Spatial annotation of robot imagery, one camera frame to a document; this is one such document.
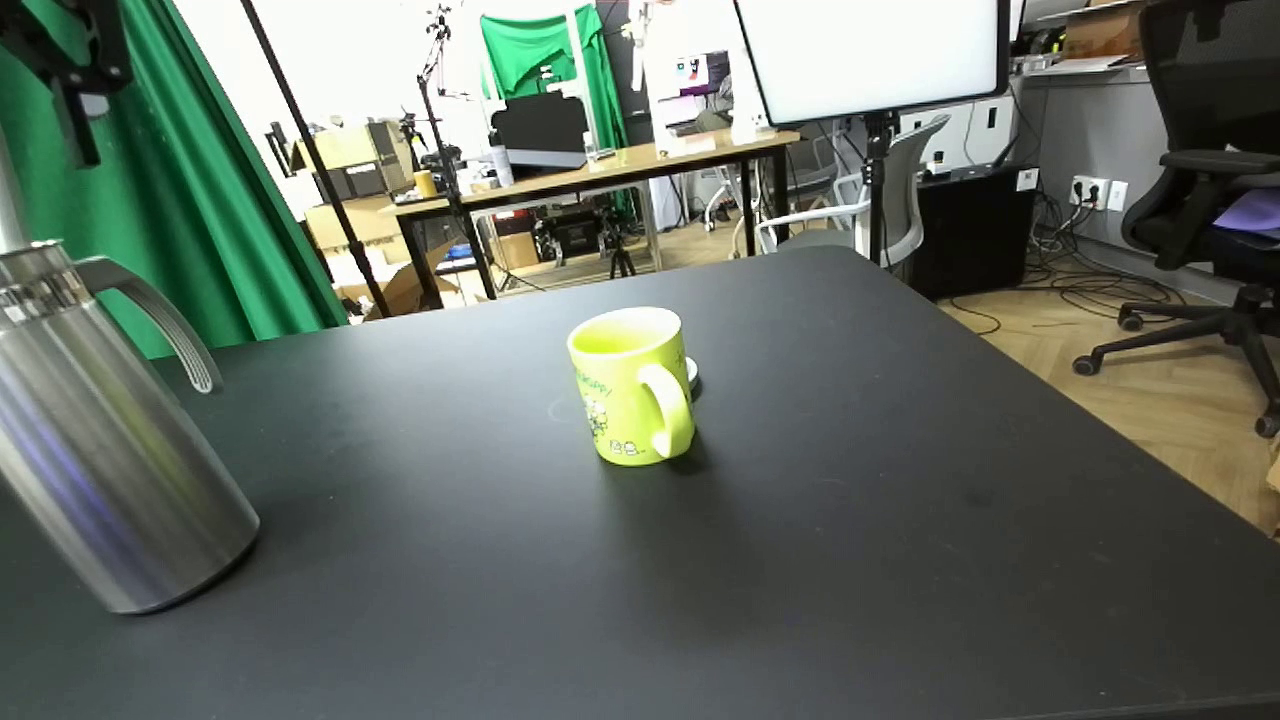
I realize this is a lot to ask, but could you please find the stainless steel thermos flask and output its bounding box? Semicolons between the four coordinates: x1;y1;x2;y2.
0;237;265;620

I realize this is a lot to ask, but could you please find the black stand with camera arm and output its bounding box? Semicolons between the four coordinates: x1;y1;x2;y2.
417;6;502;303

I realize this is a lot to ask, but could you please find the green curtain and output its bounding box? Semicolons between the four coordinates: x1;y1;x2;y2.
0;0;354;366

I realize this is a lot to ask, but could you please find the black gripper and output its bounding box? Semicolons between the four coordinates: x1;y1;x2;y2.
0;0;138;174

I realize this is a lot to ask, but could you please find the wooden desk with black legs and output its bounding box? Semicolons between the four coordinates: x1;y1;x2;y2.
393;130;805;312

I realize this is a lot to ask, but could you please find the green hanging cloth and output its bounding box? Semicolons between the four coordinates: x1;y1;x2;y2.
476;6;634;154

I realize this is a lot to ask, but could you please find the white office chair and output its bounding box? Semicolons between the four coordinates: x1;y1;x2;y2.
758;125;943;272

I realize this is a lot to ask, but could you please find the black floor cabinet box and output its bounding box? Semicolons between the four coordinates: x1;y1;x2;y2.
910;163;1047;301

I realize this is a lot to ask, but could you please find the black office chair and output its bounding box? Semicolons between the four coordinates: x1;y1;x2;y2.
1071;0;1280;441

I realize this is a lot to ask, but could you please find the white wall outlet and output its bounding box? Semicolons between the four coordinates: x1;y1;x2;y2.
1068;174;1131;218

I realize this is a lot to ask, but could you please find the black case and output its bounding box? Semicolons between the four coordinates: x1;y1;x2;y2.
487;91;592;174

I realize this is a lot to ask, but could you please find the large white screen on stand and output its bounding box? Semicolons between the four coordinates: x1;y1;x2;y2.
728;0;1011;268

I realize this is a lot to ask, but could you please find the yellow-green printed mug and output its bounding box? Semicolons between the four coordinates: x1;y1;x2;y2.
565;303;699;474

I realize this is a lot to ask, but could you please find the black light stand pole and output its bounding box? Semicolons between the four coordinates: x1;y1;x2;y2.
236;0;397;321

